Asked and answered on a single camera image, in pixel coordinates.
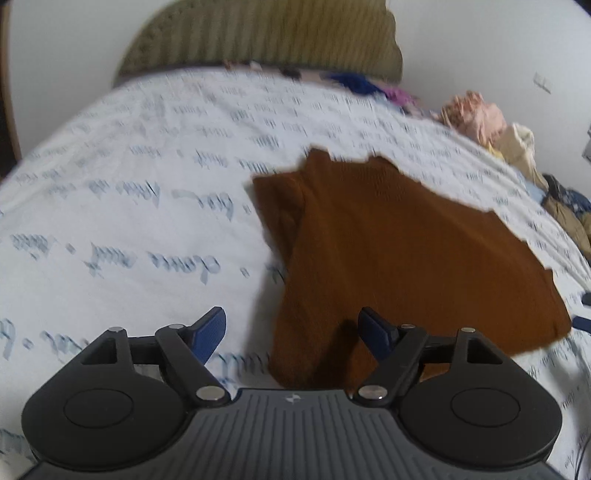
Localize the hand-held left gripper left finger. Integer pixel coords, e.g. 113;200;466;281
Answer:
81;307;227;408

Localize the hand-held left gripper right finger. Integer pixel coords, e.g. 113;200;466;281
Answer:
355;308;509;408

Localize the brown knit sweater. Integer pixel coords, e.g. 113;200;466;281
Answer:
252;148;573;389

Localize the tan jacket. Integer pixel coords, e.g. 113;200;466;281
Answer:
542;196;591;273

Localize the dark floral cloth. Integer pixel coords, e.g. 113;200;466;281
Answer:
542;173;591;215

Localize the white printed blanket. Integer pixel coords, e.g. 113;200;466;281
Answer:
0;67;591;480

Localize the cream quilted jacket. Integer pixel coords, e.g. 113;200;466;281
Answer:
485;122;549;190

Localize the pink cloth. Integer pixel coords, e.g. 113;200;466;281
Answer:
441;91;508;144

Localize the purple cloth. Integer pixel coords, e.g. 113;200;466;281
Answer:
381;85;416;108

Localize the navy blue cloth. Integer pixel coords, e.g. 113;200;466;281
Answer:
330;71;382;96

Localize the olive padded headboard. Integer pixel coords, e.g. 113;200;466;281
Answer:
113;0;403;86

